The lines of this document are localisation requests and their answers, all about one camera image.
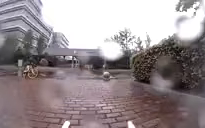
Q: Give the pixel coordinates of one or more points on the stone ball bollard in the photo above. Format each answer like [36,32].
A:
[106,75]

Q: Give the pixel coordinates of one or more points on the low covered walkway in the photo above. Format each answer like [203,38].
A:
[73,55]

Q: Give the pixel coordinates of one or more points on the tree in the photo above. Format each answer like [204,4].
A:
[125,41]

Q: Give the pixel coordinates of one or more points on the red brick path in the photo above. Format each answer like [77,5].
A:
[90,103]

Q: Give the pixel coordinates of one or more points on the green hedge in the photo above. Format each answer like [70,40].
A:
[163,63]

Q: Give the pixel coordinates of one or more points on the robot's own part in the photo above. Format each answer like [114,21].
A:
[66,124]
[131,124]

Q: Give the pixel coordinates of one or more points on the yellow bicycle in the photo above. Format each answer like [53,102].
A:
[30,71]

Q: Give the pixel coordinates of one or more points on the row of trees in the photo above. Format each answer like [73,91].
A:
[26,46]

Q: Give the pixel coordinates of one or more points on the large grey building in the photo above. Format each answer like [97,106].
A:
[16,20]

